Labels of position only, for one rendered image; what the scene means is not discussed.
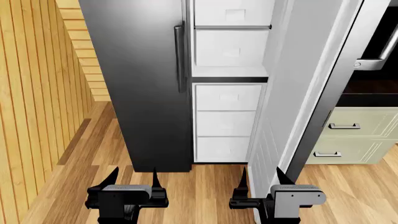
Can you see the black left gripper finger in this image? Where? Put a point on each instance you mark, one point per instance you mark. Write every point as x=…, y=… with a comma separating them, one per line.
x=112, y=177
x=155, y=178

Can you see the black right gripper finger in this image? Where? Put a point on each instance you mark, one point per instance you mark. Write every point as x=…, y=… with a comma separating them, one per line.
x=284, y=178
x=243, y=178

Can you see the white-lined steel fridge door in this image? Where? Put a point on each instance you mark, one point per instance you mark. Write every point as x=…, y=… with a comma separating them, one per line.
x=298, y=77

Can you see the white fridge drawer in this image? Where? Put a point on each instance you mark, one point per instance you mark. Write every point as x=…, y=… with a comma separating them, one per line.
x=233, y=11
x=230, y=47
x=223, y=149
x=228, y=97

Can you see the dark grey fridge door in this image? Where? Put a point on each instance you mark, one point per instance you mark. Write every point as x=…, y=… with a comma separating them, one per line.
x=136, y=77

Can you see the pale green cabinet drawer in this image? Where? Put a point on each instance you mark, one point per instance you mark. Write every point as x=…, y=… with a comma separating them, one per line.
x=357, y=151
x=373, y=121

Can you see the black built-in oven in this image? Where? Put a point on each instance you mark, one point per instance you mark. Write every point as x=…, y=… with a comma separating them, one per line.
x=370, y=88

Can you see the grey right gripper camera box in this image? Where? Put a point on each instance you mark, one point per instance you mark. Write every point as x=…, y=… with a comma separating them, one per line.
x=295, y=198

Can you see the metal fridge shelf rail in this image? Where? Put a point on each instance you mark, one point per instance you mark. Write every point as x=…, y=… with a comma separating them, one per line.
x=231, y=27

